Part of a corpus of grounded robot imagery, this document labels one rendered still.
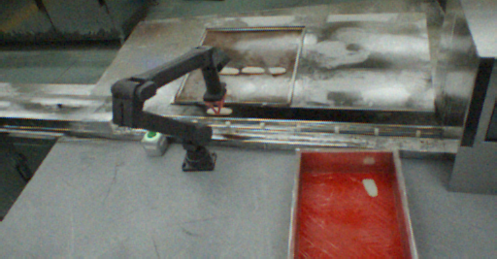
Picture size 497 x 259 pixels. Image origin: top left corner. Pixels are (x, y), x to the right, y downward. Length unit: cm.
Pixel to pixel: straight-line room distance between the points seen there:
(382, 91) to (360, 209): 52
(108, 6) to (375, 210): 340
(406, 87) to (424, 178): 40
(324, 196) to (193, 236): 43
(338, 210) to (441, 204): 31
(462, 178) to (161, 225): 94
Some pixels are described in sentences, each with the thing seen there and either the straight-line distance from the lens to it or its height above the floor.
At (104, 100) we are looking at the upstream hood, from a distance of 190.
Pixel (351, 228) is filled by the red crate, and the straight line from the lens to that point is 130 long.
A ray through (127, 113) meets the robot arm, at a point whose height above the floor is 124.
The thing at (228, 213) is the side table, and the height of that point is 82.
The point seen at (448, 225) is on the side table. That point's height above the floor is 82.
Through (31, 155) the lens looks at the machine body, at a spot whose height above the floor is 68.
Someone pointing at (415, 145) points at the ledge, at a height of 86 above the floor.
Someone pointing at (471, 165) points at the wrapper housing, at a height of 94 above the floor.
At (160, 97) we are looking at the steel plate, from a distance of 197.
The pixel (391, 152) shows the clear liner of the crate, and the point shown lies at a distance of 138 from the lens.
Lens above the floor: 187
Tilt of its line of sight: 38 degrees down
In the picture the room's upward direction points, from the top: 11 degrees counter-clockwise
